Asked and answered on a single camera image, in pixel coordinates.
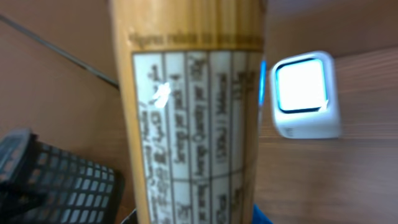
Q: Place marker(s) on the orange pasta packet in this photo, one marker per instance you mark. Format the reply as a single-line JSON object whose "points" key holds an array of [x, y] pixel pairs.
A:
{"points": [[189, 73]]}

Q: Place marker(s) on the grey plastic basket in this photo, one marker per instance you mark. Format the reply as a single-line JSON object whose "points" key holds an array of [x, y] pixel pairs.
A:
{"points": [[41, 183]]}

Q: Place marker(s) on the white barcode scanner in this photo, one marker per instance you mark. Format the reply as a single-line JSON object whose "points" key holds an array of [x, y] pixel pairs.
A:
{"points": [[304, 97]]}

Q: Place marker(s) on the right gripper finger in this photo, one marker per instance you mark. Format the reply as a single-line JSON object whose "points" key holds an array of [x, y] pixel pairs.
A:
{"points": [[258, 217]]}

